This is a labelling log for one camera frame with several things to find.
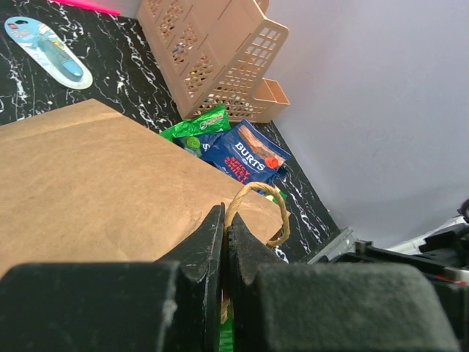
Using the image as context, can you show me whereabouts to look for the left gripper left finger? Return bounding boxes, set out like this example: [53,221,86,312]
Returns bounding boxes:
[1,205,225,351]

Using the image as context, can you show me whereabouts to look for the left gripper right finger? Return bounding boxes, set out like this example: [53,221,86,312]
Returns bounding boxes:
[227,216,460,351]

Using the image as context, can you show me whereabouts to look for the brown paper bag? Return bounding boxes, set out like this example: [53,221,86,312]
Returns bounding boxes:
[0,98,292,279]

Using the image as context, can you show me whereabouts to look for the dark blue Burts chilli bag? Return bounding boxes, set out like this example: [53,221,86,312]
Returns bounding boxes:
[202,120,290,184]

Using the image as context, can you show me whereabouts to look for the blue Burts chips bag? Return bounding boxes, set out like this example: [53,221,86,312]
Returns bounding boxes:
[174,132,225,158]

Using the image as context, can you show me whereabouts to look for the green Chuba cassava chips bag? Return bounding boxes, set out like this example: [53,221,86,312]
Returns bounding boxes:
[159,104,231,142]

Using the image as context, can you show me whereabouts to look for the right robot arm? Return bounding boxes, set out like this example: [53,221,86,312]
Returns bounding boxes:
[355,200,468,287]

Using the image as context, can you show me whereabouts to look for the orange plastic file organizer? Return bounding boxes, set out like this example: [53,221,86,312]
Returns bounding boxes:
[137,0,289,123]

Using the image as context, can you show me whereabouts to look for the blue correction tape blister pack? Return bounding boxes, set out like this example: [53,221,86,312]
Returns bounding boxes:
[4,16,93,90]

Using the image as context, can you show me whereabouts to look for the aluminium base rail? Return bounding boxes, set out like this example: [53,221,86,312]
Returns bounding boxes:
[307,227,358,264]

